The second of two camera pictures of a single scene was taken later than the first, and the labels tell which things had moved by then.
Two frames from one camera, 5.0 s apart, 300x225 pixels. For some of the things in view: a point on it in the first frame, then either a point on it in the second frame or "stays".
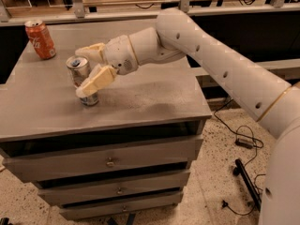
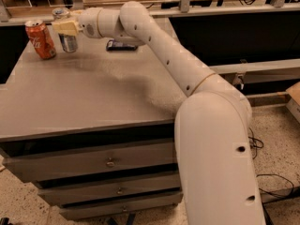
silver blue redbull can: (79, 68) to (69, 43)
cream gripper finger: (99, 77) to (67, 27)
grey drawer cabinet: (129, 156) stays
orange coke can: (40, 38) stays
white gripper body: (120, 57) to (87, 25)
